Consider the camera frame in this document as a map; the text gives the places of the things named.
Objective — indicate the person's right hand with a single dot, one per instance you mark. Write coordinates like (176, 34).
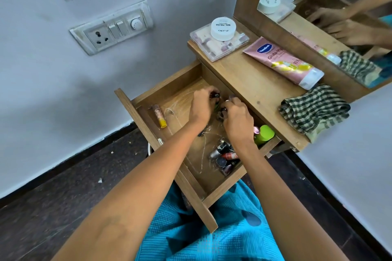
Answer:
(239, 123)

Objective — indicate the person's left hand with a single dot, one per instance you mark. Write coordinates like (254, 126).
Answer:
(200, 108)

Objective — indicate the person's right fingers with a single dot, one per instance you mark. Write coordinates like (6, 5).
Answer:
(231, 104)

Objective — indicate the person's left fingers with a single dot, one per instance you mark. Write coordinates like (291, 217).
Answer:
(210, 90)

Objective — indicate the small black nail polish bottle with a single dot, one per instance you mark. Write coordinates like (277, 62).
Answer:
(215, 95)

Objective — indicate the small dark cosmetic bottle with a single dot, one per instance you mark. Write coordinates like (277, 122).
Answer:
(224, 112)

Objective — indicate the person's right forearm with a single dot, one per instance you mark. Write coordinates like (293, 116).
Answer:
(284, 208)

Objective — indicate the person's left forearm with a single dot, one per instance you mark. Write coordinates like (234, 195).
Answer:
(137, 196)

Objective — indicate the wooden drawer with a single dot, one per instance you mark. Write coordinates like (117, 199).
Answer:
(180, 98)

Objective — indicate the wooden dressing table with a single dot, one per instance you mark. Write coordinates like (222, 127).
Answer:
(257, 86)

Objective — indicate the small pink cosmetic item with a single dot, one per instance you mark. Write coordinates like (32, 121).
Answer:
(256, 130)

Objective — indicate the clear plastic cosmetics box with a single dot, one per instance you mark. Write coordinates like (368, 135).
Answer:
(211, 48)

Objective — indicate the green capped bottle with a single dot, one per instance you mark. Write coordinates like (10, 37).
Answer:
(264, 134)

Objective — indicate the pile of small cosmetic bottles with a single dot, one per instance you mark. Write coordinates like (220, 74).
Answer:
(225, 156)

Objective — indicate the pink tube with yellow cap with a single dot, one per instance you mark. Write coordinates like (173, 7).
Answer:
(159, 114)

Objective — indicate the white round jar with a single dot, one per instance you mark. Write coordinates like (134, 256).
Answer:
(223, 29)

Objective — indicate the pink lotion tube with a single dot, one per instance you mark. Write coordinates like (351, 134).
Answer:
(281, 62)

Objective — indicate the green checkered cloth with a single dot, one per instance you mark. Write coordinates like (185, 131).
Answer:
(315, 109)

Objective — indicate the white electrical switchboard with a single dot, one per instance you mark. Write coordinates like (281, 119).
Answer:
(110, 30)

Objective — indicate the teal patterned garment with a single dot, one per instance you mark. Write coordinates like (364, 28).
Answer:
(214, 230)

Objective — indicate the wall mirror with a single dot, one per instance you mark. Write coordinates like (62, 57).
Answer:
(330, 25)

